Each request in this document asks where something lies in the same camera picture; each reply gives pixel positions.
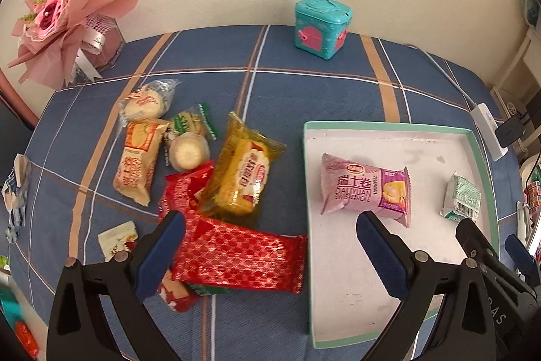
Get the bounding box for white power strip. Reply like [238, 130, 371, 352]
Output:
[469, 103, 508, 161]

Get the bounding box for blue plaid tablecloth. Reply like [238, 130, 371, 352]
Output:
[7, 24, 525, 361]

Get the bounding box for red raisin kiss packet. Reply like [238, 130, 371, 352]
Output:
[159, 160, 215, 219]

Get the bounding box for pale green small snack packet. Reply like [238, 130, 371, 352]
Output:
[440, 173, 482, 223]

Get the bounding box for pink flower bouquet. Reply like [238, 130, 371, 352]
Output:
[8, 0, 138, 90]

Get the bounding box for white shelf unit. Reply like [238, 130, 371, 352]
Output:
[491, 26, 540, 119]

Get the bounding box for red long wafer packet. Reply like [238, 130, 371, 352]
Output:
[171, 213, 307, 294]

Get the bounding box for green cow cookie packet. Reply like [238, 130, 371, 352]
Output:
[168, 103, 218, 140]

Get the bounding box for white power cable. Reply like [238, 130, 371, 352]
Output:
[405, 43, 479, 110]

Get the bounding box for yellow soft bread packet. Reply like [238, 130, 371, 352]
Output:
[200, 111, 286, 217]

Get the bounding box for clear white pastry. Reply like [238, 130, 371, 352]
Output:
[119, 79, 180, 127]

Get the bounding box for teal pink toy box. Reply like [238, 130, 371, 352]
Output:
[295, 0, 354, 61]

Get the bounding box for black power adapter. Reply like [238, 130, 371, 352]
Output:
[495, 116, 525, 148]

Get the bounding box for white red small snack packet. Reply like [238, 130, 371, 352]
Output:
[97, 221, 201, 312]

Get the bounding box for purple swiss roll packet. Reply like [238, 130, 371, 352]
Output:
[321, 153, 412, 227]

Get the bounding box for white blue packet at edge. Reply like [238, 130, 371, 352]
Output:
[2, 154, 30, 243]

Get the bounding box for beige swiss roll packet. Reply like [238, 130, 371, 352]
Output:
[113, 119, 170, 207]

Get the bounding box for mint white shallow tray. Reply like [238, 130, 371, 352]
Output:
[304, 121, 500, 349]

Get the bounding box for green mung bean cake packet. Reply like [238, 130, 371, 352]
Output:
[188, 283, 231, 297]

